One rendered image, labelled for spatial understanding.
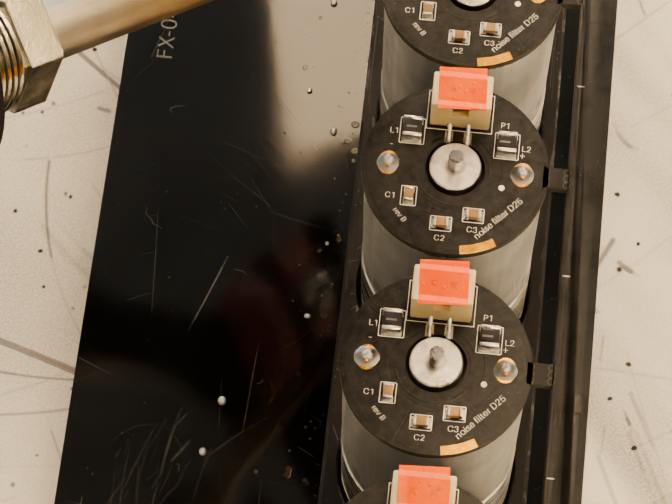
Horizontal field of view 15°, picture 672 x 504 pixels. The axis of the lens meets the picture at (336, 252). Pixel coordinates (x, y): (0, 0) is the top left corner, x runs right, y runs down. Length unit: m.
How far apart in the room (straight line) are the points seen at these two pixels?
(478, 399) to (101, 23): 0.07
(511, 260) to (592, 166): 0.02
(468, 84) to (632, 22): 0.09
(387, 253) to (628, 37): 0.09
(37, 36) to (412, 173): 0.07
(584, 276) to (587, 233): 0.01
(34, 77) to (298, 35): 0.13
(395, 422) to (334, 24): 0.10
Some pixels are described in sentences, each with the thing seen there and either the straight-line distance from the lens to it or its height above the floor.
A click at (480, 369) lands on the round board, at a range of 0.33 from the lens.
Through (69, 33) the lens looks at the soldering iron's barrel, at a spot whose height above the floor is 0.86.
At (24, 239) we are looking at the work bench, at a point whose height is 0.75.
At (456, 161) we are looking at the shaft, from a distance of 0.34.
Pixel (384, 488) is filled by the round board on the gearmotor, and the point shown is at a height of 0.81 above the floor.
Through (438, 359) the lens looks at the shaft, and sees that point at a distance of 0.33.
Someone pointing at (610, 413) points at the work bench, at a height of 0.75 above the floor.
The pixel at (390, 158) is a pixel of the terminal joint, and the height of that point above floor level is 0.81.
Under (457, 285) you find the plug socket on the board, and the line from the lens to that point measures 0.33.
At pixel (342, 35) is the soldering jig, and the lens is 0.41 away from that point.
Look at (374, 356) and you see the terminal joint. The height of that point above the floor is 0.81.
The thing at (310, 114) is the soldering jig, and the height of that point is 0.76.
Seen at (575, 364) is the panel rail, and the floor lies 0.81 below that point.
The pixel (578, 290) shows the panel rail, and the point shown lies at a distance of 0.34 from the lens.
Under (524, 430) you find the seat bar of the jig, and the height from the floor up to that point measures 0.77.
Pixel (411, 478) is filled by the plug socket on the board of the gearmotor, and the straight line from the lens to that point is 0.32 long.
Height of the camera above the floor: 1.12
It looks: 67 degrees down
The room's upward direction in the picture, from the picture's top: straight up
